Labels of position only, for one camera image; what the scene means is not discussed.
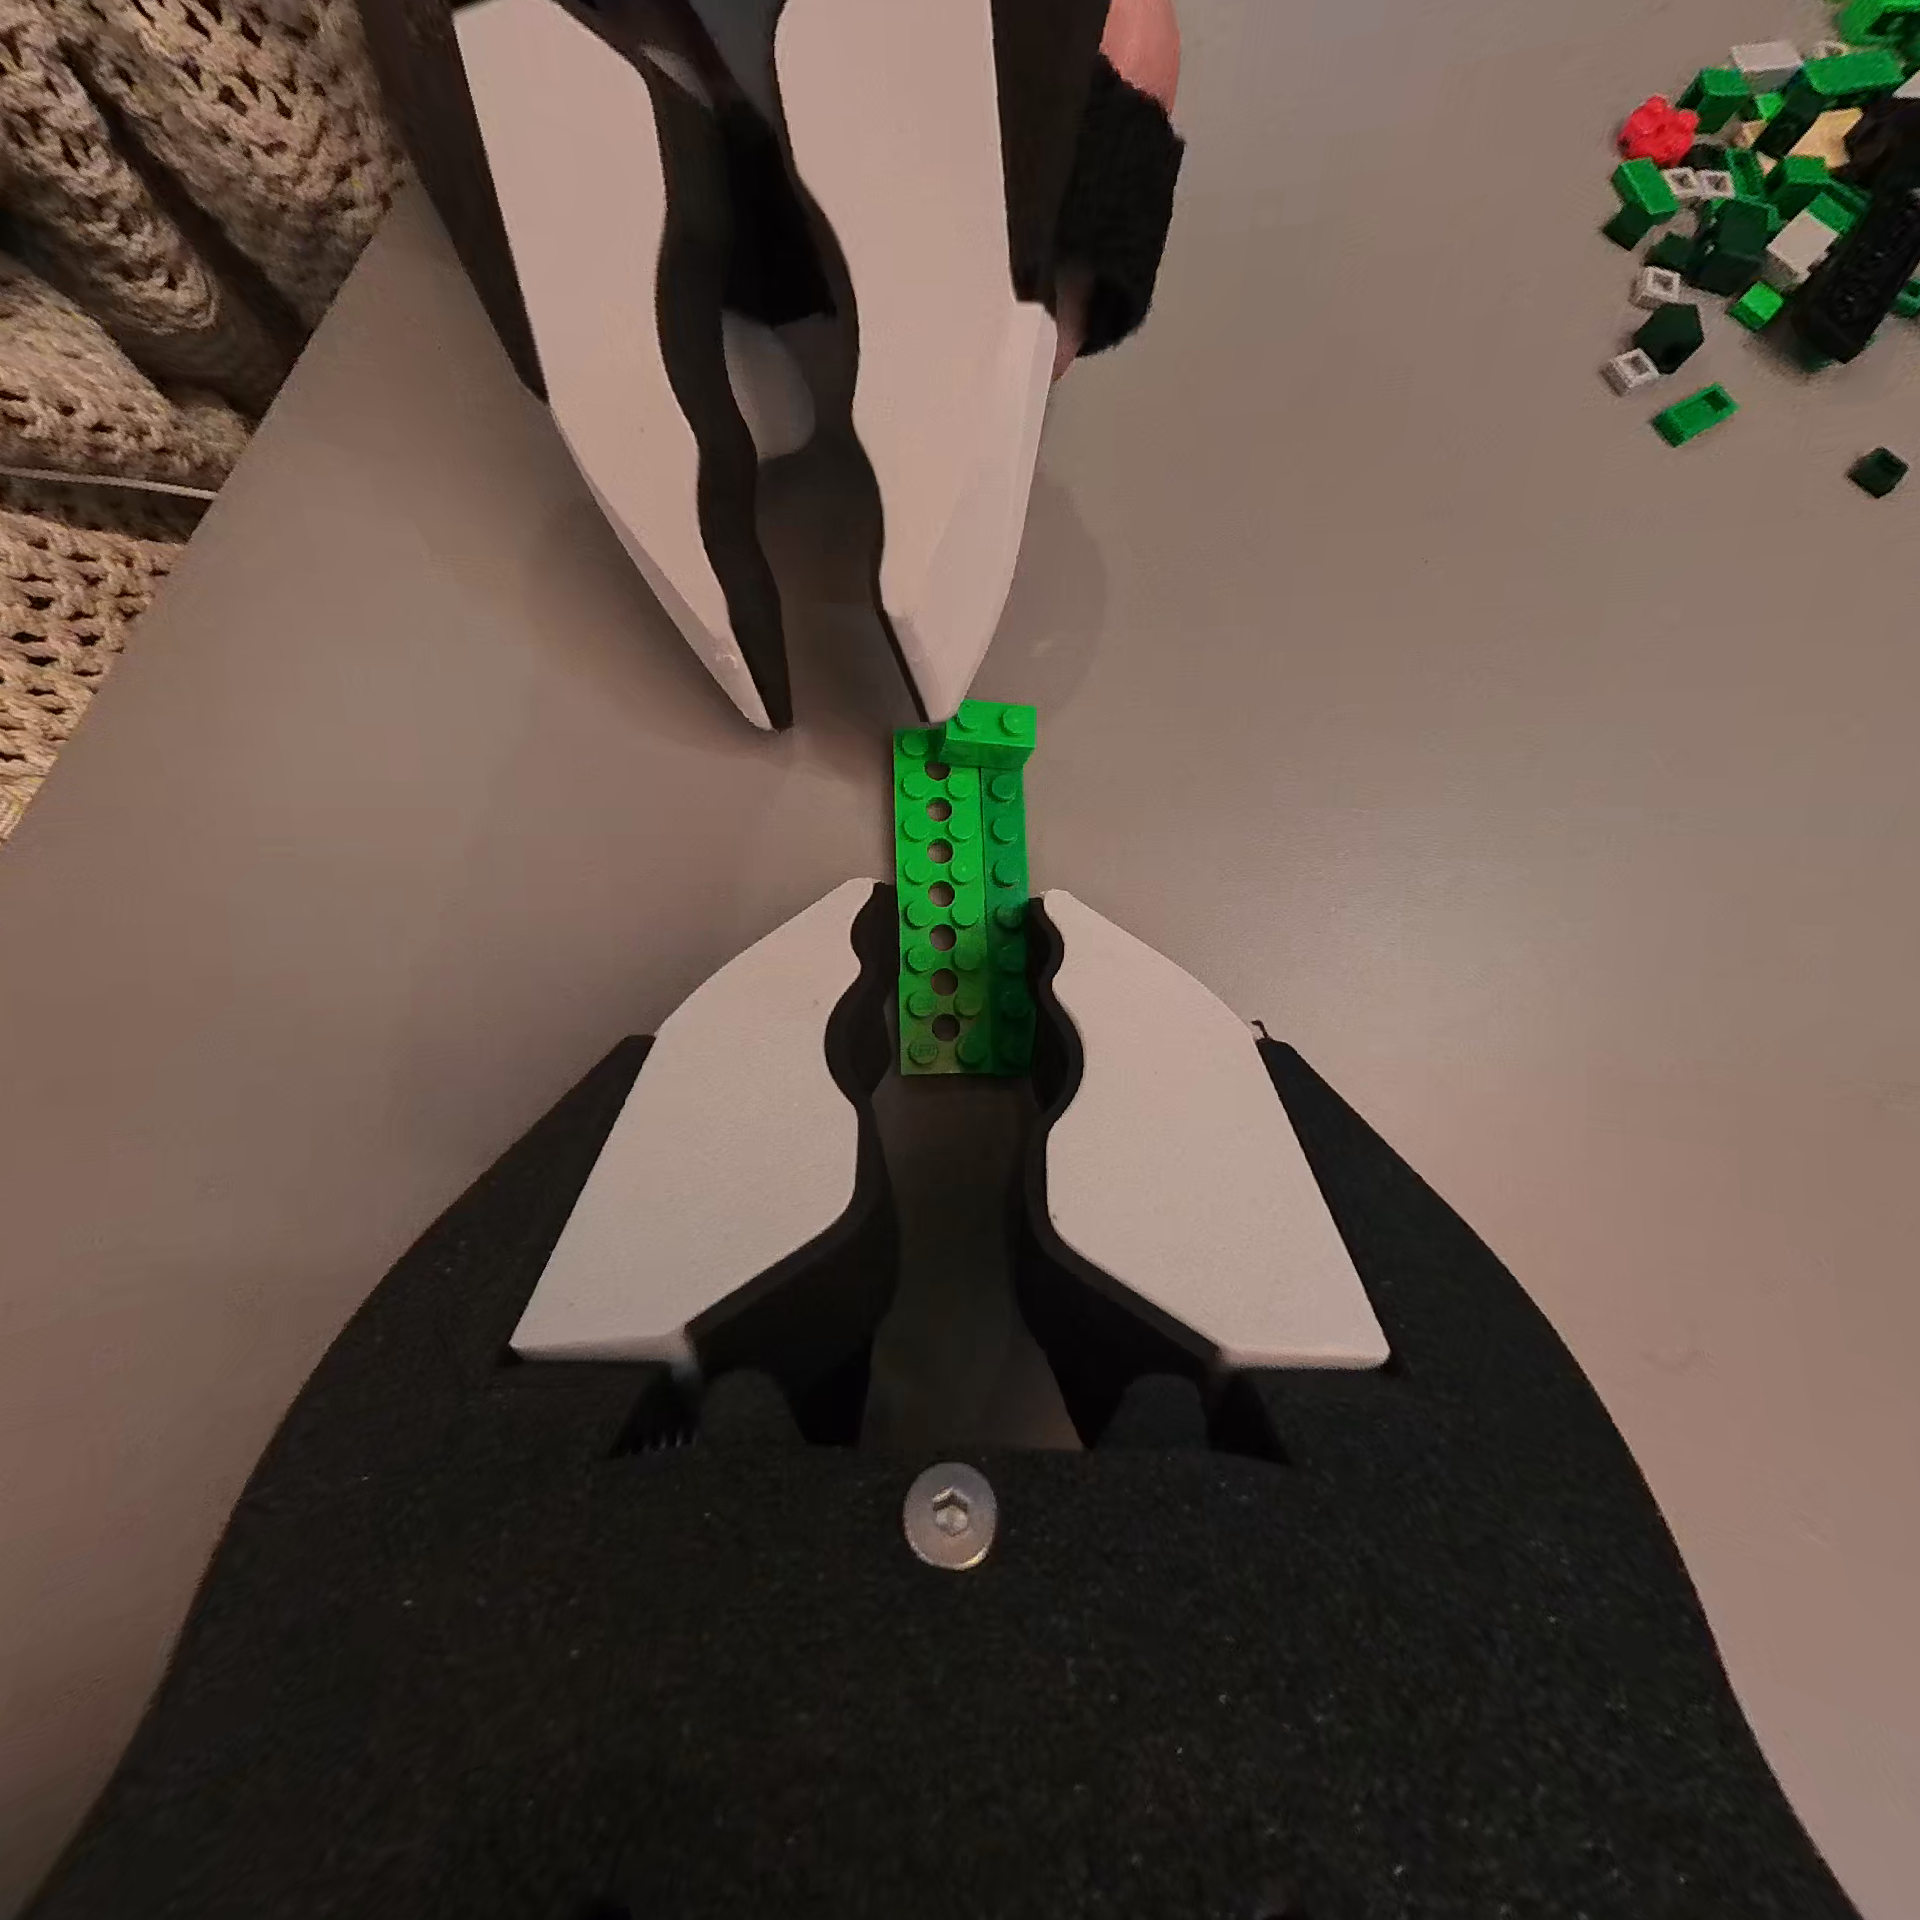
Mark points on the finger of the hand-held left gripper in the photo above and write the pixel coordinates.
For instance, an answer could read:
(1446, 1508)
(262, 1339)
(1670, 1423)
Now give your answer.
(914, 225)
(570, 225)

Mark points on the pile of loose lego pieces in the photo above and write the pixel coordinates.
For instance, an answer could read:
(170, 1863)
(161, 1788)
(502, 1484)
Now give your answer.
(1786, 182)

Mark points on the small green lego bracket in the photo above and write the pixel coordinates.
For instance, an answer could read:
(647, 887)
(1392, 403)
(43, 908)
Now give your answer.
(993, 730)

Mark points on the person's left hand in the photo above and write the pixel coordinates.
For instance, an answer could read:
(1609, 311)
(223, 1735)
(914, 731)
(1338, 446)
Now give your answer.
(1144, 43)

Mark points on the wide green lego plate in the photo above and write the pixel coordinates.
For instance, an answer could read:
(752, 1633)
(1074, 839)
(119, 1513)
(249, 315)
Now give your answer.
(914, 902)

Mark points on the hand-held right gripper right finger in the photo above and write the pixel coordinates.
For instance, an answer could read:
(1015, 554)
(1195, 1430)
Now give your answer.
(1200, 1201)

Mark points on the person's left forearm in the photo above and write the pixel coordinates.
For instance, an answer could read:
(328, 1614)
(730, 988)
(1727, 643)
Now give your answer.
(180, 135)

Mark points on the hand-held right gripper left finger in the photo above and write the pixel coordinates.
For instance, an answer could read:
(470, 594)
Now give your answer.
(704, 1170)

